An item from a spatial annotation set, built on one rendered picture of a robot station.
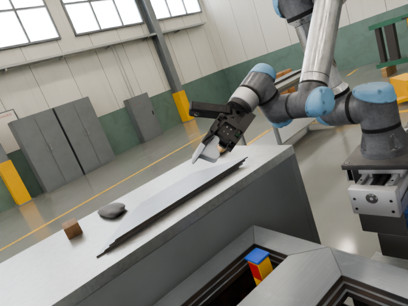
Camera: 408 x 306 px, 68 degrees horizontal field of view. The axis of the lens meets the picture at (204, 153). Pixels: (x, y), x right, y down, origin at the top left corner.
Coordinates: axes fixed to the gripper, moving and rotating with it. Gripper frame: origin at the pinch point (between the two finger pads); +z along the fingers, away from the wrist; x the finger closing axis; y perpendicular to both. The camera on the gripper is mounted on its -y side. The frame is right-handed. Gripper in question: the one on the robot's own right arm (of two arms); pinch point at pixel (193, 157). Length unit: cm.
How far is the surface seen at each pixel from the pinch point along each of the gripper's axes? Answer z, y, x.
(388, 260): -19, 73, 27
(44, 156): -10, -368, 712
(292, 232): -18, 52, 62
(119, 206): 17, -19, 64
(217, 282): 19.9, 28.0, 31.5
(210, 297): 24.8, 28.2, 30.7
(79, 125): -132, -367, 736
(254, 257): 7.3, 32.9, 26.5
